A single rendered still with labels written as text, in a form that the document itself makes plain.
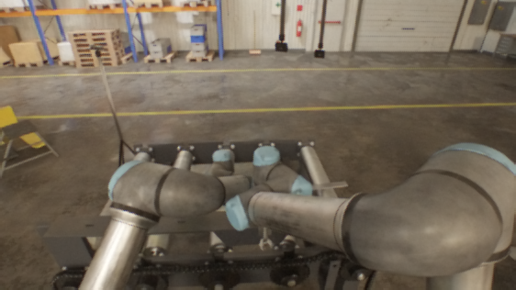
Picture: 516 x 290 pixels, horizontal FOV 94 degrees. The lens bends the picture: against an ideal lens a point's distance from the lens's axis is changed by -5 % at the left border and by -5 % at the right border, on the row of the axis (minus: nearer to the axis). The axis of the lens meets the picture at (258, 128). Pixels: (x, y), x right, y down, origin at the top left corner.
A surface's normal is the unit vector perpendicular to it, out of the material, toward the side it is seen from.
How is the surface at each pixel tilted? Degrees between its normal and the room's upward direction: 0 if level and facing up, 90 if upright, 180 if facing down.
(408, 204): 35
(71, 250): 90
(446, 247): 66
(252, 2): 90
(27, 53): 90
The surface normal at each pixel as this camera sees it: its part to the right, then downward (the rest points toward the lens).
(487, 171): 0.18, -0.73
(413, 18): 0.07, 0.47
